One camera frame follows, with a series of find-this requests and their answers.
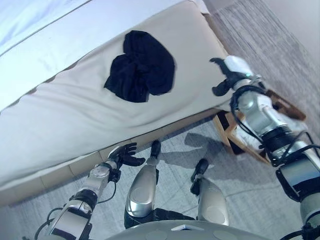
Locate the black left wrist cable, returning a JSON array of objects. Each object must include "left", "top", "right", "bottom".
[{"left": 92, "top": 161, "right": 120, "bottom": 204}]

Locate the silver right robot leg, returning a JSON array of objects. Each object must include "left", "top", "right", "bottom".
[{"left": 189, "top": 158, "right": 230, "bottom": 226}]

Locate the silver left robot leg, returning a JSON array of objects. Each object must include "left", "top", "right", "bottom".
[{"left": 123, "top": 139, "right": 163, "bottom": 230}]

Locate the grey woven rug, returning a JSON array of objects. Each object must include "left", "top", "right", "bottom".
[{"left": 0, "top": 7, "right": 320, "bottom": 240}]

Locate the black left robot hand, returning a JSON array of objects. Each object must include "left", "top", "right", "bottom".
[{"left": 107, "top": 141, "right": 147, "bottom": 168}]

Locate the white duvet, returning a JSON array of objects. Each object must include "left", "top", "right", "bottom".
[{"left": 0, "top": 0, "right": 181, "bottom": 85}]

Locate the beige padded bed frame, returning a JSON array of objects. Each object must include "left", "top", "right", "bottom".
[{"left": 0, "top": 106, "right": 226, "bottom": 209}]

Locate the black garment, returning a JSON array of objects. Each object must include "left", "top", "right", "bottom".
[{"left": 103, "top": 29, "right": 178, "bottom": 104}]

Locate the grey robot torso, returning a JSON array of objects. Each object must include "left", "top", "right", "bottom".
[{"left": 104, "top": 219, "right": 277, "bottom": 240}]

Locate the bed with beige cover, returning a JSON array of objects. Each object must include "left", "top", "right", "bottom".
[{"left": 0, "top": 0, "right": 231, "bottom": 191}]

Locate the white garment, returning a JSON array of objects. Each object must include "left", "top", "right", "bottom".
[{"left": 235, "top": 119, "right": 309, "bottom": 151}]

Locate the silver robot leg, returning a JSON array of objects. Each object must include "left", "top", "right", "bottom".
[
  {"left": 189, "top": 158, "right": 230, "bottom": 226},
  {"left": 123, "top": 139, "right": 163, "bottom": 230}
]

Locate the woven wicker laundry basket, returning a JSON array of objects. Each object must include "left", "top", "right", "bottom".
[{"left": 211, "top": 87, "right": 308, "bottom": 165}]

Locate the right robot hand silver back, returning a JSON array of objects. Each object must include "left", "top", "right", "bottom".
[{"left": 209, "top": 55, "right": 254, "bottom": 98}]

